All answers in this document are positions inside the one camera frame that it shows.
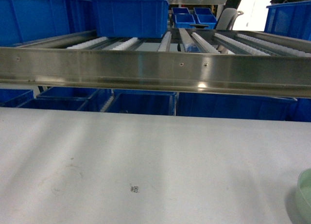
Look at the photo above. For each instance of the light green bowl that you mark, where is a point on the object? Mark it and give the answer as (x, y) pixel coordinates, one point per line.
(303, 195)

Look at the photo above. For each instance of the blue bin below shelf centre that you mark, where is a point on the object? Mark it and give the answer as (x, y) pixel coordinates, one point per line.
(142, 102)

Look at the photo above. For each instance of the blue bin below shelf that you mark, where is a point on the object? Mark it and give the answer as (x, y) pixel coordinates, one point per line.
(70, 98)
(233, 106)
(142, 102)

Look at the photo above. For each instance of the blue bin below shelf right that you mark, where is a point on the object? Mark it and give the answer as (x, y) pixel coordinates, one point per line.
(233, 106)

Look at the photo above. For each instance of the blue bin below shelf left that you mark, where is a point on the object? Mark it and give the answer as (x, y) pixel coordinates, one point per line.
(70, 98)

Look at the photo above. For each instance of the white roller track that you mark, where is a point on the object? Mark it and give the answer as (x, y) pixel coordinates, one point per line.
(165, 43)

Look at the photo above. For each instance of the small QR code sticker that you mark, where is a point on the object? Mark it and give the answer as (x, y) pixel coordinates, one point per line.
(135, 189)

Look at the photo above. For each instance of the small blue bin background left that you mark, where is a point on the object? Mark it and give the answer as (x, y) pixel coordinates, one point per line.
(183, 21)

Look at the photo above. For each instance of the small blue bin background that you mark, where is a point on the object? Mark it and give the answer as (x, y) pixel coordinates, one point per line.
(208, 20)
(183, 21)

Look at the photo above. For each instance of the large blue bin on rollers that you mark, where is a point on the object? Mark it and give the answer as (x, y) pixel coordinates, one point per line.
(131, 18)

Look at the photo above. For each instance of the small blue bin background right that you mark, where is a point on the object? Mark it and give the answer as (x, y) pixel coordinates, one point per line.
(208, 20)

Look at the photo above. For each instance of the grey office chair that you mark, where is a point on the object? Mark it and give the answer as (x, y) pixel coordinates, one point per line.
(227, 19)

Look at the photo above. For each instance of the large blue bin upper left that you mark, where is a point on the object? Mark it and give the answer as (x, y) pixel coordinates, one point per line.
(27, 20)

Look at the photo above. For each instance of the blue bin upper right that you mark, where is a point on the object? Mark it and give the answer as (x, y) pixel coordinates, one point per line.
(290, 19)

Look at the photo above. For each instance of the stainless steel shelf front rail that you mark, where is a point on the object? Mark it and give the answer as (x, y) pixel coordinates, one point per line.
(162, 71)

